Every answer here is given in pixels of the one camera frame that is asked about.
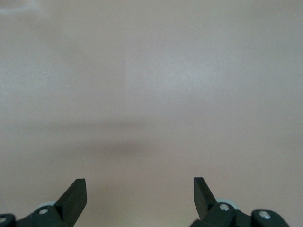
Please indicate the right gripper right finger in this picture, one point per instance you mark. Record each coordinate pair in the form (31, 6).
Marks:
(202, 201)

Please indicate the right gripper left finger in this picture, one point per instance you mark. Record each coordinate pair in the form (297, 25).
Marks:
(71, 201)

